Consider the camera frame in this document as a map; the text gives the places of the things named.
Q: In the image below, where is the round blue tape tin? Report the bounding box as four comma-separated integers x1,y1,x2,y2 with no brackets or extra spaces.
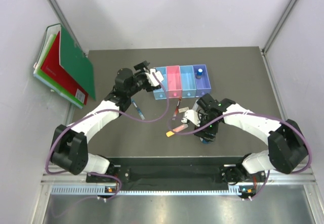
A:
199,138,215,145

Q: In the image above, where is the red folder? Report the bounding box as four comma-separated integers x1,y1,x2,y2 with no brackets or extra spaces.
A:
40,31,88,108

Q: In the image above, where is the small beige eraser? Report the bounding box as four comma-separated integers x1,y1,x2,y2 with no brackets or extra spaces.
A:
178,107,189,113

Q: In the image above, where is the slotted cable duct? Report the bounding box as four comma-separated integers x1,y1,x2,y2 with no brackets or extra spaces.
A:
50,185,255,196

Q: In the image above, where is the grey blue glue bottle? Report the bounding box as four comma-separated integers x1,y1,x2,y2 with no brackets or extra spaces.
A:
195,68,204,79

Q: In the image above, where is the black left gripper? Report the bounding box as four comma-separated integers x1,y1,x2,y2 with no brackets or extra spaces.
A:
127,62,153,97

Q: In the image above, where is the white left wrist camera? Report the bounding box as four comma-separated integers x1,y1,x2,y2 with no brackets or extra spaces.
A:
145,68,164,87

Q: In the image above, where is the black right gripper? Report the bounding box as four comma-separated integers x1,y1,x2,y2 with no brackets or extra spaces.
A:
193,113,220,142

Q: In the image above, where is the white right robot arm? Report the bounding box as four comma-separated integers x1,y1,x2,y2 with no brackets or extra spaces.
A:
184,94,309,182

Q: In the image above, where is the purple drawer bin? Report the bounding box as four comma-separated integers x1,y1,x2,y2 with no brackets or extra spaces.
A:
193,64,211,98

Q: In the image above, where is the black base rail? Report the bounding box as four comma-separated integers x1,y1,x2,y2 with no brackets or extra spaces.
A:
86,155,266,191

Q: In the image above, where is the blue pen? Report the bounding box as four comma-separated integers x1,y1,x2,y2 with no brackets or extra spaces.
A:
131,99,145,120

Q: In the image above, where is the pink drawer bin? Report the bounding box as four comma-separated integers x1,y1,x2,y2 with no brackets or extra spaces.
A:
167,66,182,98

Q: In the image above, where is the light blue drawer bin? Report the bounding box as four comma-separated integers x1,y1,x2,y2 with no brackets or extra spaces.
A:
153,67,168,100

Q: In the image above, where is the green folder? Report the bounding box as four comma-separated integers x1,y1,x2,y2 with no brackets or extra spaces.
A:
60,24,96,100

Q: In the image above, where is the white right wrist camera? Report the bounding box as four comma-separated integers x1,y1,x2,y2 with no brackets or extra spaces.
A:
181,109,200,126

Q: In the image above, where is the orange pink highlighter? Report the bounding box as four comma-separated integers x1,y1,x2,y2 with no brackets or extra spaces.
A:
166,124,188,137

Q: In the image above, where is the red pen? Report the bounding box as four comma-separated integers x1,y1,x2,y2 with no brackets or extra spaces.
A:
173,97,182,117

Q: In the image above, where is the blue white highlighter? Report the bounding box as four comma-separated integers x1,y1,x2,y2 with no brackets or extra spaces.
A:
192,102,198,111

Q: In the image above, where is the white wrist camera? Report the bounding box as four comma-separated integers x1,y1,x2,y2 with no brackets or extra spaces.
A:
181,109,200,126
145,68,164,87

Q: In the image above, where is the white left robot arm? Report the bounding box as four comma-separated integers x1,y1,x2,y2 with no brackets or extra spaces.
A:
47,61,159,182

